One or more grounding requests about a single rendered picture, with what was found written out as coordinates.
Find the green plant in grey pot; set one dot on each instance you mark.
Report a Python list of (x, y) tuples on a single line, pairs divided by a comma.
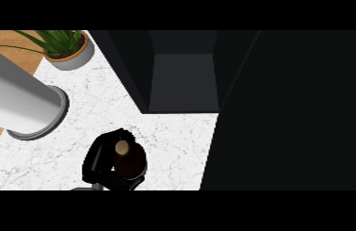
[(69, 57)]

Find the dark wine bottle with cork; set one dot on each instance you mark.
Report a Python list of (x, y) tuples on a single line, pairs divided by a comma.
[(130, 162)]

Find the white cylindrical canister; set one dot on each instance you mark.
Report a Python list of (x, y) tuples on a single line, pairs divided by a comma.
[(28, 106)]

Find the dark grey cabinet door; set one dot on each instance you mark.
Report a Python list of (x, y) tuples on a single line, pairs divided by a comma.
[(286, 115)]

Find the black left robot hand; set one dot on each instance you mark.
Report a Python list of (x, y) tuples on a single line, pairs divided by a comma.
[(94, 161)]

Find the dark grey open cabinet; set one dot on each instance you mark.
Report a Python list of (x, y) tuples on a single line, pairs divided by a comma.
[(183, 84)]

